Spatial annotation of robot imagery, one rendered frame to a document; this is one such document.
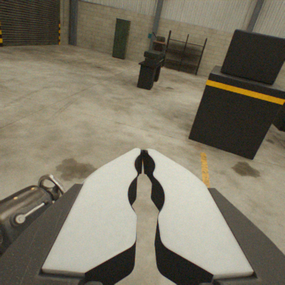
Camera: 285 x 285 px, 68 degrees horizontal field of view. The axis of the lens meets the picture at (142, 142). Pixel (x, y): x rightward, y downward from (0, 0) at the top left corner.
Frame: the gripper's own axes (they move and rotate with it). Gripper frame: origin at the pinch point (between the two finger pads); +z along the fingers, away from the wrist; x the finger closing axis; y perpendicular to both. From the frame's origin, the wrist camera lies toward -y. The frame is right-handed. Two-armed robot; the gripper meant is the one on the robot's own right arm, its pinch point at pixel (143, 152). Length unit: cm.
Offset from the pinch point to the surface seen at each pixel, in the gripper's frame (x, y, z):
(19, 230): -31, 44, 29
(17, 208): -33, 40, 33
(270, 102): 211, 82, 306
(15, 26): -514, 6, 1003
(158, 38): 69, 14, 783
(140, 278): 9, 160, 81
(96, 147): -56, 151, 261
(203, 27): 347, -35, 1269
